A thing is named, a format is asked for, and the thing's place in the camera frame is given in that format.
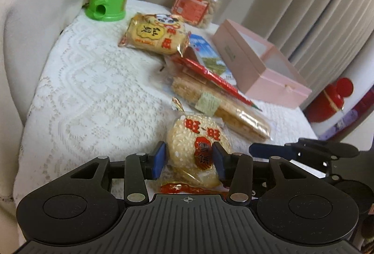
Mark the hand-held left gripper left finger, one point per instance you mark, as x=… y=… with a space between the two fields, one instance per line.
x=159 y=159

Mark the blue snack packet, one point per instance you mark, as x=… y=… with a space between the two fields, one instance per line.
x=207 y=50

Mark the red-edged cracker packet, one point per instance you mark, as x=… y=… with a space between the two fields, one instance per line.
x=216 y=78

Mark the long clear cracker packet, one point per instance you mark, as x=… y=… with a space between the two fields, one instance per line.
x=233 y=118

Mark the round rice cracker packet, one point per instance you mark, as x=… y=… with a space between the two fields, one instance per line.
x=190 y=140

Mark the yellow rice cracker packet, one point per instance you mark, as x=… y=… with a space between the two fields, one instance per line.
x=152 y=33

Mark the white lace tablecloth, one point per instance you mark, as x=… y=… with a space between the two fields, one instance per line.
x=96 y=90

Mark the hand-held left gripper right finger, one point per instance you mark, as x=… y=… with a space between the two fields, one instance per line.
x=217 y=159

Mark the red round container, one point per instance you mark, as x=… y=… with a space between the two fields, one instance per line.
x=330 y=102

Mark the pink box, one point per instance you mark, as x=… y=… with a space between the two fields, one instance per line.
x=248 y=58

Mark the purple printed object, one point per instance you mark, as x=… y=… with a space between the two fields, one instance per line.
x=350 y=122

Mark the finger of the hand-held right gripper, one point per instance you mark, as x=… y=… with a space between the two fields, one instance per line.
x=268 y=149

